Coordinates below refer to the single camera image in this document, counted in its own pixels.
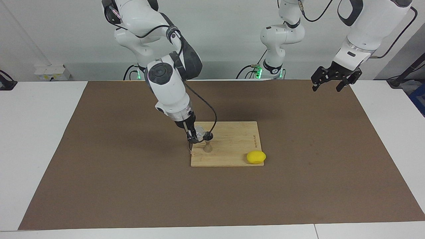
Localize steel double jigger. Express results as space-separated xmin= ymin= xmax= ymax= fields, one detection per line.
xmin=203 ymin=132 xmax=214 ymax=153

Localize wooden cutting board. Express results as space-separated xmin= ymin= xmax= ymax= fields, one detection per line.
xmin=191 ymin=121 xmax=265 ymax=167

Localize black stand pole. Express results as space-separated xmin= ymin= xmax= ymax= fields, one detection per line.
xmin=387 ymin=51 xmax=425 ymax=88

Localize yellow lemon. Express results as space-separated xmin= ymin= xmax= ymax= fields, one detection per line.
xmin=246 ymin=151 xmax=267 ymax=165

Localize brown table mat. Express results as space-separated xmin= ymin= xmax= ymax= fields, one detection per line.
xmin=18 ymin=80 xmax=425 ymax=230

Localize blue crate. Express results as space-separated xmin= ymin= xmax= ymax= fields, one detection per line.
xmin=408 ymin=83 xmax=425 ymax=117

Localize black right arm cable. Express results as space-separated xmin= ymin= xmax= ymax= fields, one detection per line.
xmin=106 ymin=0 xmax=218 ymax=140

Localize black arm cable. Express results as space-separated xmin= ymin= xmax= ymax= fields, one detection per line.
xmin=106 ymin=0 xmax=218 ymax=140
xmin=297 ymin=0 xmax=419 ymax=60

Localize black left base cables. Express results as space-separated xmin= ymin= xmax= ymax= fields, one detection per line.
xmin=236 ymin=50 xmax=268 ymax=79

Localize black right base cable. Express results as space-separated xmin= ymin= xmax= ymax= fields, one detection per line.
xmin=123 ymin=64 xmax=138 ymax=80

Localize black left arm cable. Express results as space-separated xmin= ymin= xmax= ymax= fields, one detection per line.
xmin=297 ymin=0 xmax=419 ymax=60

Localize white wall socket box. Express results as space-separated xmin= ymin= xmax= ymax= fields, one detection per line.
xmin=34 ymin=65 xmax=72 ymax=81

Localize black clamp mount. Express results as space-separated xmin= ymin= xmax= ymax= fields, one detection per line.
xmin=0 ymin=70 xmax=18 ymax=91

